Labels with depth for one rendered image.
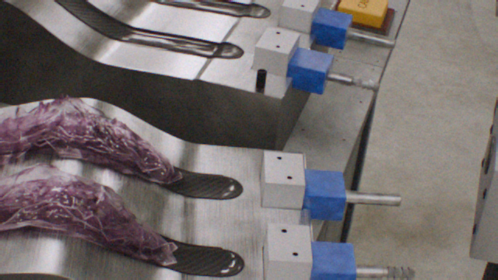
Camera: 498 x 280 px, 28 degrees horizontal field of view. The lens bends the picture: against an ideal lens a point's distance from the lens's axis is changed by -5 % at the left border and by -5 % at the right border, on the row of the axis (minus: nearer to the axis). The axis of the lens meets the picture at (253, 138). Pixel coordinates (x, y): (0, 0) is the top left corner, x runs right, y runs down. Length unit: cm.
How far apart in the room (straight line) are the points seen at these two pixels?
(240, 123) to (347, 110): 19
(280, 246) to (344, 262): 6
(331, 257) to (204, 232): 11
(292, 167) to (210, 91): 15
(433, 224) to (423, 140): 36
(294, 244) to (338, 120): 35
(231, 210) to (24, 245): 21
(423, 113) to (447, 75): 26
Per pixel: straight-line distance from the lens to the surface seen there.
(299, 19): 116
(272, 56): 107
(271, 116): 105
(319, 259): 87
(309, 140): 114
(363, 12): 137
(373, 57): 133
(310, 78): 107
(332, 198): 94
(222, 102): 105
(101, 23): 116
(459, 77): 308
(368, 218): 240
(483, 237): 83
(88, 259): 81
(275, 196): 93
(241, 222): 92
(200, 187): 96
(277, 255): 84
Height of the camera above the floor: 141
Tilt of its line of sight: 33 degrees down
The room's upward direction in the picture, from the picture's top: 7 degrees clockwise
